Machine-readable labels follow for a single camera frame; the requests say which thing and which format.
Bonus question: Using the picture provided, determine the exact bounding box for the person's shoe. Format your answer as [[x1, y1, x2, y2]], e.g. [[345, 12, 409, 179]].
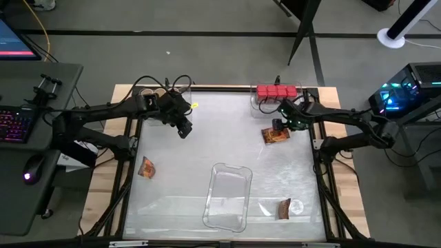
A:
[[29, 0, 56, 11]]

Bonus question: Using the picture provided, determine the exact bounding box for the black desktop computer with lights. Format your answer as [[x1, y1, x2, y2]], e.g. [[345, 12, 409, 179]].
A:
[[368, 61, 441, 120]]

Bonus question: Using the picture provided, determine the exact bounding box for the wooden table with black frame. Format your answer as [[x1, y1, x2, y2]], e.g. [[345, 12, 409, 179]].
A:
[[77, 83, 371, 248]]

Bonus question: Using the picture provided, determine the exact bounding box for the clear plastic bin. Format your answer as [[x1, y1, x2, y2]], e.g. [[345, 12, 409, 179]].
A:
[[202, 162, 254, 234], [139, 85, 193, 127], [250, 81, 304, 120]]

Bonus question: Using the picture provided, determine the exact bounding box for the white paper sheet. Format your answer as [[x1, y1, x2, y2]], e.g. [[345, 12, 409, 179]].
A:
[[57, 153, 99, 173]]

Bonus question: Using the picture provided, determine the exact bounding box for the yellow cable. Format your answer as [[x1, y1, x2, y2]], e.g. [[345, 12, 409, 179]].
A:
[[22, 0, 52, 63]]

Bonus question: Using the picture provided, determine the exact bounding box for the white tower fan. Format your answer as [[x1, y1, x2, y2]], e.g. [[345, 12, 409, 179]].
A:
[[376, 0, 438, 49]]

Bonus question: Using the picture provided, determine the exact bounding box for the computer monitor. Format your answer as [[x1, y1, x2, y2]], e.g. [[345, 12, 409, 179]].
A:
[[0, 17, 42, 62]]

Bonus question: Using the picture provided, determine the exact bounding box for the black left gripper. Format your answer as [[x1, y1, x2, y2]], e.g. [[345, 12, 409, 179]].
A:
[[160, 91, 194, 139]]

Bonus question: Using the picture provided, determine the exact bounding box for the taco mix seasoning packet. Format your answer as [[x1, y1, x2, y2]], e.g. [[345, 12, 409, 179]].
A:
[[137, 156, 157, 180], [277, 198, 292, 220], [260, 126, 291, 145]]

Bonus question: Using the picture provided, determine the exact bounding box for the black equipment case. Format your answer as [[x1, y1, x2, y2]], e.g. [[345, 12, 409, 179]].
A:
[[360, 0, 397, 12]]

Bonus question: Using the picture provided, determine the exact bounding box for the black clamp stand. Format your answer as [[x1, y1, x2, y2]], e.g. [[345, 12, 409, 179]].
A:
[[25, 73, 63, 106]]

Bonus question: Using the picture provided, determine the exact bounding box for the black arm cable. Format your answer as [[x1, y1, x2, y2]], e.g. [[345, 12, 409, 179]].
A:
[[258, 97, 282, 115], [129, 74, 194, 104]]

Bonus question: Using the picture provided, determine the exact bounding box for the dark grey desk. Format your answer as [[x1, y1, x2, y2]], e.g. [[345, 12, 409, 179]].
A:
[[0, 61, 83, 237]]

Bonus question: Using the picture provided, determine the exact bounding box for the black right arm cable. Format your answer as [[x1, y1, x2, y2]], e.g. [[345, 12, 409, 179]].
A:
[[258, 97, 282, 115]]

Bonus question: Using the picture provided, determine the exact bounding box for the backlit keyboard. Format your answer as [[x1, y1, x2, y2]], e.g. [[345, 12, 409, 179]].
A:
[[0, 106, 35, 144]]

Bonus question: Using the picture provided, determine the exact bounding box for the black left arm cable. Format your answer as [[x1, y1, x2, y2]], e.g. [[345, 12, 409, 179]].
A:
[[129, 74, 194, 104]]

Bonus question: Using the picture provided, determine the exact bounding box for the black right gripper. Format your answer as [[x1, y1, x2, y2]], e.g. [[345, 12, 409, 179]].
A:
[[271, 99, 307, 132]]

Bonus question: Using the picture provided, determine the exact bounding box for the white fan cable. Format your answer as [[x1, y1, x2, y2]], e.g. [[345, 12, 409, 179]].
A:
[[404, 39, 441, 51]]

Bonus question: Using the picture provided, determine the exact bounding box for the black computer mouse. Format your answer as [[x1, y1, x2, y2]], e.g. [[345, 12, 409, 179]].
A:
[[22, 154, 45, 185]]

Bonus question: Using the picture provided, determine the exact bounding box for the black box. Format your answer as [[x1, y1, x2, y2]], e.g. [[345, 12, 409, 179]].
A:
[[54, 137, 99, 169]]

